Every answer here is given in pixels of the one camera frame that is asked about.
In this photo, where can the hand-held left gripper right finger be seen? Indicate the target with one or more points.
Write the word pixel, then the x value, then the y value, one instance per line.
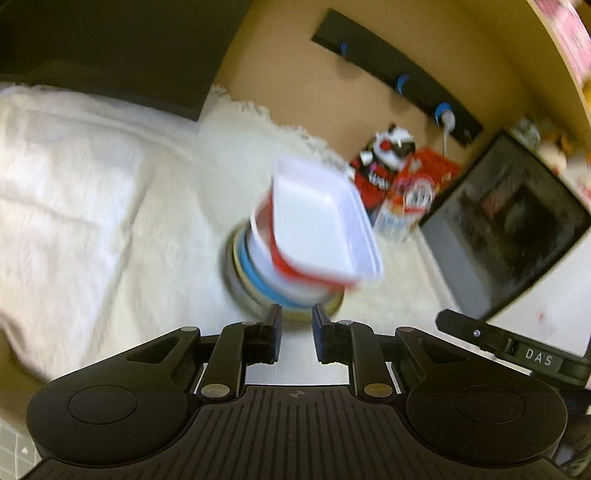
pixel 318 333

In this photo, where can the stainless steel bowl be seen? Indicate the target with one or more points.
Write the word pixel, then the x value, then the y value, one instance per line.
pixel 228 277

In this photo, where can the white fluffy cloth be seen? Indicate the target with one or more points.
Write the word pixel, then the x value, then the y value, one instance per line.
pixel 115 207

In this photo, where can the pink patterned fabric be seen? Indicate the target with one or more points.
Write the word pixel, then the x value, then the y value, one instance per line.
pixel 568 27

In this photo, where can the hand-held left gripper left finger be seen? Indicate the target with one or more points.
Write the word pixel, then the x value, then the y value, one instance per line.
pixel 276 333

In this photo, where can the white square container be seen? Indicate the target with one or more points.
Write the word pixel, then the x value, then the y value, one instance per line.
pixel 318 221

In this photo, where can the black computer monitor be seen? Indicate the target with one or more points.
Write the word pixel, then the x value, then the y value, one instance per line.
pixel 115 46

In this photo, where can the black wall power strip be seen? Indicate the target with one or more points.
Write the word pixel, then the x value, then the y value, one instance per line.
pixel 383 74

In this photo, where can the red cereal bag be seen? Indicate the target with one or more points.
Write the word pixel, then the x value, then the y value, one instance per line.
pixel 415 194

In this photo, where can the red black robot figurine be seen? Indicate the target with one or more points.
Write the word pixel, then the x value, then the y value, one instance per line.
pixel 383 170

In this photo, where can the small colourful trinkets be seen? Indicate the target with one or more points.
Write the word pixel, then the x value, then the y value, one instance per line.
pixel 554 152

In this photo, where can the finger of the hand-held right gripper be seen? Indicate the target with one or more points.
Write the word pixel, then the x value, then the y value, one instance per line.
pixel 471 330

